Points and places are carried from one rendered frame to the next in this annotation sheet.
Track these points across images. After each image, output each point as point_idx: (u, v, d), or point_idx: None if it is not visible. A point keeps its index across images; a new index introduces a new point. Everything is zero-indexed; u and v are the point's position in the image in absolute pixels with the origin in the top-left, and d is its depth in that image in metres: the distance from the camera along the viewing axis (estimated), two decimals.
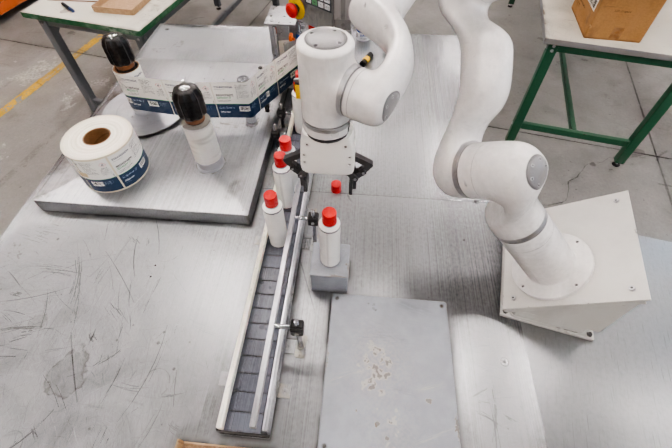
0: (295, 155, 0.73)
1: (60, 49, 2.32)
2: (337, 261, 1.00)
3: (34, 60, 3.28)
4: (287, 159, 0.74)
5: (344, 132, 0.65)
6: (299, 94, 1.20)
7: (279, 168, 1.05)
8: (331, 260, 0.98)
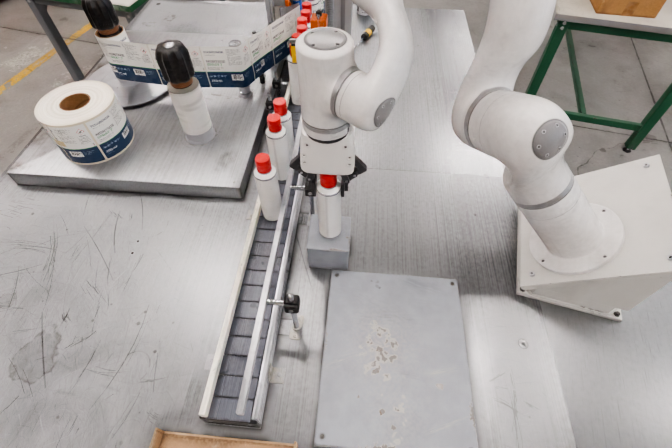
0: (298, 158, 0.73)
1: (48, 29, 2.23)
2: (337, 231, 0.89)
3: (25, 46, 3.18)
4: (292, 164, 0.75)
5: (344, 132, 0.65)
6: (296, 57, 1.11)
7: (273, 133, 0.96)
8: (331, 230, 0.88)
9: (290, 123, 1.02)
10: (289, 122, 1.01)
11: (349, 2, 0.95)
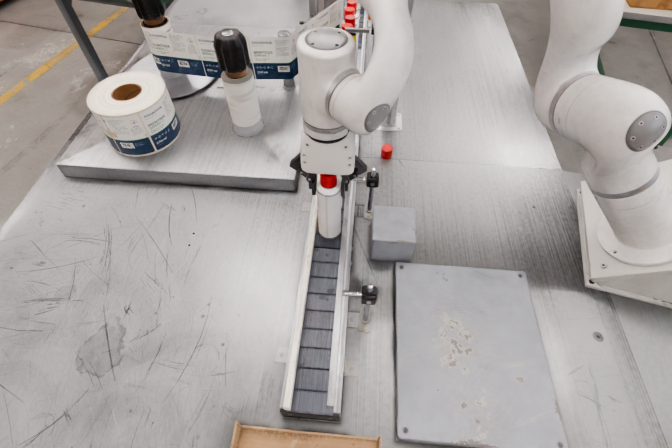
0: (298, 158, 0.73)
1: (73, 24, 2.21)
2: (337, 232, 0.89)
3: (42, 42, 3.16)
4: (293, 164, 0.75)
5: (344, 132, 0.65)
6: None
7: None
8: (331, 230, 0.88)
9: None
10: None
11: None
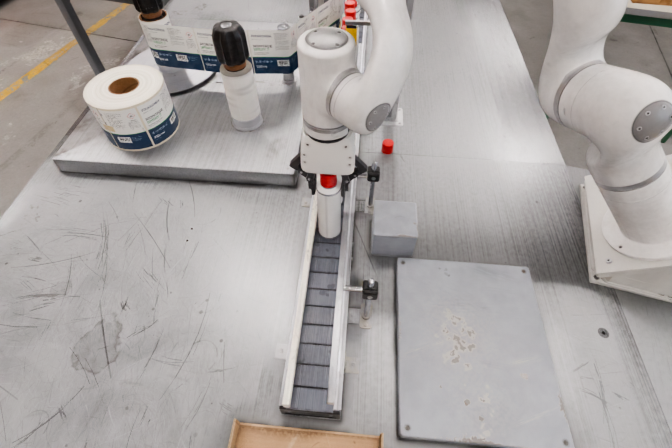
0: (298, 158, 0.73)
1: (71, 20, 2.19)
2: (337, 232, 0.89)
3: (41, 40, 3.15)
4: (292, 164, 0.75)
5: (344, 132, 0.65)
6: None
7: None
8: (330, 230, 0.88)
9: None
10: None
11: None
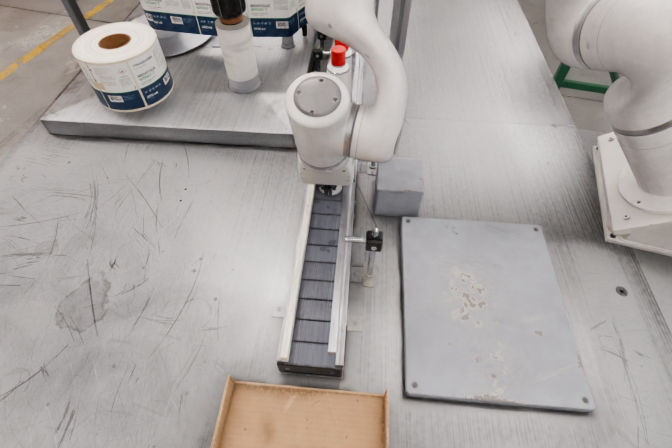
0: None
1: None
2: (338, 188, 0.85)
3: (36, 25, 3.10)
4: None
5: (341, 165, 0.63)
6: None
7: (336, 67, 0.88)
8: None
9: (351, 61, 0.94)
10: (350, 59, 0.93)
11: None
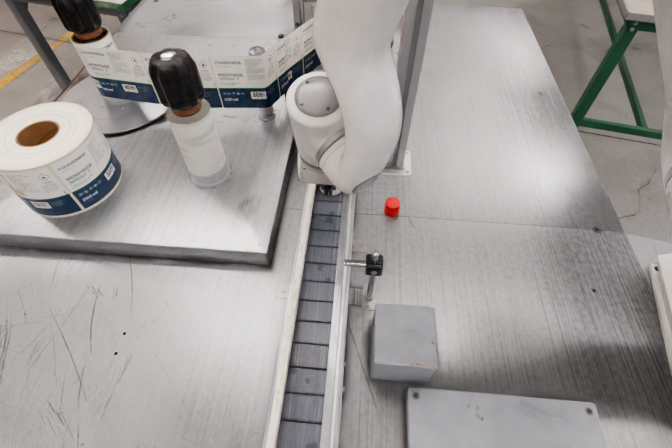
0: None
1: (29, 30, 1.93)
2: (338, 189, 0.85)
3: (10, 49, 2.88)
4: None
5: None
6: None
7: None
8: None
9: None
10: None
11: None
